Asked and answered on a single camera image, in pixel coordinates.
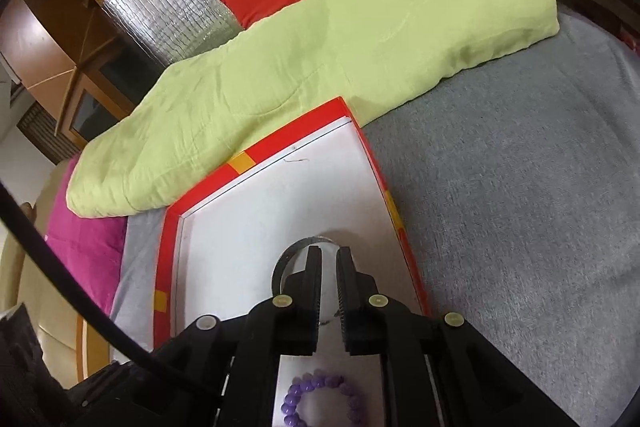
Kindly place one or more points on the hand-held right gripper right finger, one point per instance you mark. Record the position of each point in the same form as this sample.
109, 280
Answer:
343, 292

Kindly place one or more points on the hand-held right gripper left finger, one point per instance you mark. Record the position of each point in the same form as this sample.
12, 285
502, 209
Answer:
313, 292

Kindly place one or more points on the silver bangle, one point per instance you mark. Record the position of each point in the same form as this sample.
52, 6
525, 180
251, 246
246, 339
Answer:
287, 252

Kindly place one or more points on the red cardboard box white inside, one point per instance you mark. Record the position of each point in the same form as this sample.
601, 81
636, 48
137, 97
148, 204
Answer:
300, 187

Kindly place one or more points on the grey bed sheet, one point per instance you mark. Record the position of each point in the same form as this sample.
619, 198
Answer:
500, 207

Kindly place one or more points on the light green quilt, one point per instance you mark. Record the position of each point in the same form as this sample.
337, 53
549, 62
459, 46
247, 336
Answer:
300, 72

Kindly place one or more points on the magenta pillow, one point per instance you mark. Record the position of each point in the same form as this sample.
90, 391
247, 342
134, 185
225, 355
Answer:
85, 247

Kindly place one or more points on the dark cloth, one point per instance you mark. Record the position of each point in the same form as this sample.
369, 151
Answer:
25, 357

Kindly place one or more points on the dark slatted grille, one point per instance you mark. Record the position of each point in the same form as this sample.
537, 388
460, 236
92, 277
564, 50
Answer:
45, 132

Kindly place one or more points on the brown wooden cabinet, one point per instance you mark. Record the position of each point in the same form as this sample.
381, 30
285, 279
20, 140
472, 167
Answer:
45, 57

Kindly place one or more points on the beige padded bed frame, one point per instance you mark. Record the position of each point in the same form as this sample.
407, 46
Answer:
20, 267

